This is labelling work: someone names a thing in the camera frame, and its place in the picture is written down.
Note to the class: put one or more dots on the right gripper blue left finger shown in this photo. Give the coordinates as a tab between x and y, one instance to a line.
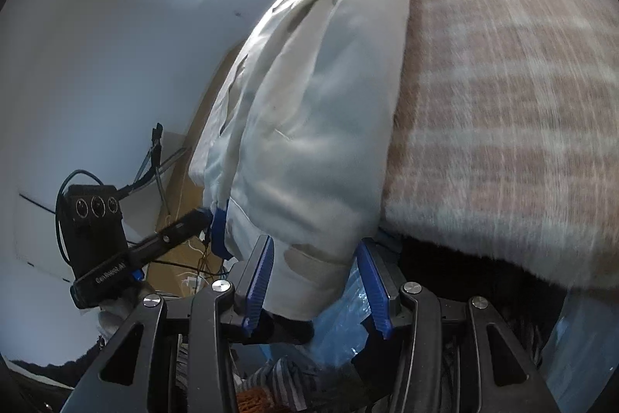
250	280

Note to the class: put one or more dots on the beige and blue work jacket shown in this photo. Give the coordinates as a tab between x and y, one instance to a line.
295	146

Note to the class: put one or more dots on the plaid beige bed blanket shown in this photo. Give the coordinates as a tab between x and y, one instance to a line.
506	135

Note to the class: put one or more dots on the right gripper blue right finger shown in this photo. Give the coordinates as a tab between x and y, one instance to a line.
382	281

